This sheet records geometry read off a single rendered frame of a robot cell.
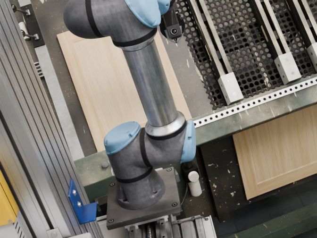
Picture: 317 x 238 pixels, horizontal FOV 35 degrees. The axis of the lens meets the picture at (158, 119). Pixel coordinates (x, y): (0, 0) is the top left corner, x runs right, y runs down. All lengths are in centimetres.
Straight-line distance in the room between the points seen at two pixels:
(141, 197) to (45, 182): 45
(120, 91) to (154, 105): 93
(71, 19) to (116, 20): 11
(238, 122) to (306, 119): 54
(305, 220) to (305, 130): 45
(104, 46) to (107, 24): 110
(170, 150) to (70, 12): 46
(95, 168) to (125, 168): 71
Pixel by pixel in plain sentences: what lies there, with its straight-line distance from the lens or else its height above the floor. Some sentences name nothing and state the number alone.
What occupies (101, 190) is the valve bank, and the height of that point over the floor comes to 77.
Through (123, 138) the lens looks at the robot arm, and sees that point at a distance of 140.
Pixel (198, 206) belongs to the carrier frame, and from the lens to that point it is 267.
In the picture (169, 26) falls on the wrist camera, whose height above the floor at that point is 141.
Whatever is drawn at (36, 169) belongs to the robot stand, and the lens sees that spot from 108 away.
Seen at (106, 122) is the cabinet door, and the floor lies 98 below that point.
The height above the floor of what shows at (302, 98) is 84.
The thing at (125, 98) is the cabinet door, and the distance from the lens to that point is 223.
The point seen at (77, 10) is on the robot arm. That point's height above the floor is 165.
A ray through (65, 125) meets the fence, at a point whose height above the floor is 103.
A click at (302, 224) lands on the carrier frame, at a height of 16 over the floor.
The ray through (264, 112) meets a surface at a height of 84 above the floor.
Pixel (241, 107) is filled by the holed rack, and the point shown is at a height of 89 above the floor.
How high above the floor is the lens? 190
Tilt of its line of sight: 26 degrees down
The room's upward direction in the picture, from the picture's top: 17 degrees counter-clockwise
